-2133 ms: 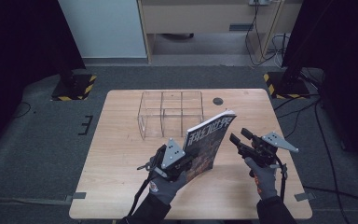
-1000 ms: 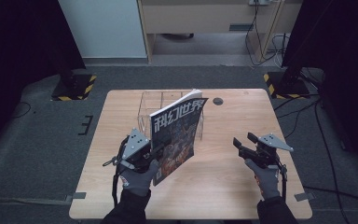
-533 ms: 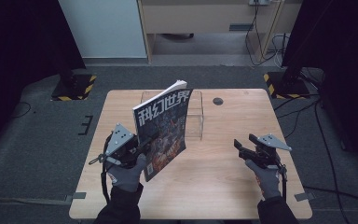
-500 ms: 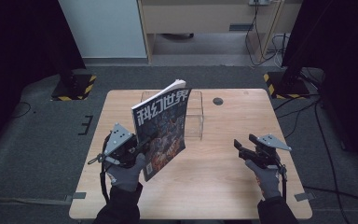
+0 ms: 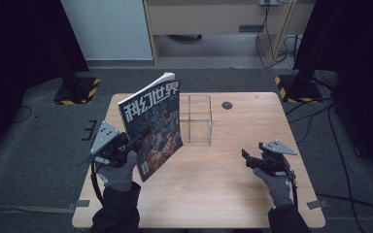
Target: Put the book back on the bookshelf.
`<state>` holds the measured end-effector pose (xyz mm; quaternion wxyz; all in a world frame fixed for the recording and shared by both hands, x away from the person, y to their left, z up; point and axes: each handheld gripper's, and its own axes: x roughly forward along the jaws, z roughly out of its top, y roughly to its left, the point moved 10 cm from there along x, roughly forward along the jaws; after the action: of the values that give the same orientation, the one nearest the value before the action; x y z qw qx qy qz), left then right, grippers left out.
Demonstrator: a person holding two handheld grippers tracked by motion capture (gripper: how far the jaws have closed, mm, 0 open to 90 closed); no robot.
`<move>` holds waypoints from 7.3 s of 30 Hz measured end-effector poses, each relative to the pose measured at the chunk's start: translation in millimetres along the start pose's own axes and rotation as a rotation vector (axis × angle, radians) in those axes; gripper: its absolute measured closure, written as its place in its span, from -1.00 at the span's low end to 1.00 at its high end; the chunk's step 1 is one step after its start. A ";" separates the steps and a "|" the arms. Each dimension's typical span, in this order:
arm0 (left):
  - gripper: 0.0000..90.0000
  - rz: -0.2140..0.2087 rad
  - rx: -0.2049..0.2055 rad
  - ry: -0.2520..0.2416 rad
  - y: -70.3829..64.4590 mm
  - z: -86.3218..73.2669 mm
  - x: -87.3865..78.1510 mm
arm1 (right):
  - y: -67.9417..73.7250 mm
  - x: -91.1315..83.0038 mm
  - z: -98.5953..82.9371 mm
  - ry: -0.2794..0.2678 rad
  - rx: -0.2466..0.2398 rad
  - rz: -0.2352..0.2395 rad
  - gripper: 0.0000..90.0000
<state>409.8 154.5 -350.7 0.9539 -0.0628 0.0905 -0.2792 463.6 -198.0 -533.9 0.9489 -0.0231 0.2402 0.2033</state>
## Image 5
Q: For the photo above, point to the white cabinet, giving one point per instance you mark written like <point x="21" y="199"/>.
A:
<point x="107" y="29"/>

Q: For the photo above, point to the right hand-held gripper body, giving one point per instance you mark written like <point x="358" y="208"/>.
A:
<point x="275" y="158"/>

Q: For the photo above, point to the clear acrylic divided rack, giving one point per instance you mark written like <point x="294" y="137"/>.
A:
<point x="196" y="119"/>

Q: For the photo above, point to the dark illustrated magazine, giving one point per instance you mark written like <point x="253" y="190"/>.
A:
<point x="153" y="126"/>

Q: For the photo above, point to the round black table grommet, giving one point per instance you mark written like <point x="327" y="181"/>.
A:
<point x="227" y="105"/>

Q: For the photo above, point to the dark curtain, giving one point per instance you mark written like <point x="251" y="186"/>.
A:
<point x="19" y="64"/>
<point x="362" y="81"/>

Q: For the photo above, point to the black stand post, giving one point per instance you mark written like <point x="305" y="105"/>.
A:
<point x="306" y="64"/>
<point x="70" y="76"/>

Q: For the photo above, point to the striped black stand base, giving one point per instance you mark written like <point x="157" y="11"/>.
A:
<point x="299" y="90"/>
<point x="77" y="92"/>

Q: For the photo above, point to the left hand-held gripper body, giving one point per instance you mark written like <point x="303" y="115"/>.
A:
<point x="108" y="145"/>

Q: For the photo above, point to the person's left hand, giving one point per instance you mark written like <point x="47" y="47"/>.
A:
<point x="119" y="178"/>

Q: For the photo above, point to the grey tape patch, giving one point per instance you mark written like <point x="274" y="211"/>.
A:
<point x="79" y="204"/>
<point x="318" y="204"/>

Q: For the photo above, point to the grey power strip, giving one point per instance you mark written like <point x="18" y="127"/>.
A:
<point x="270" y="2"/>

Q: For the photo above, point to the light wooden desk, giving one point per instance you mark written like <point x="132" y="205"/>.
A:
<point x="207" y="19"/>

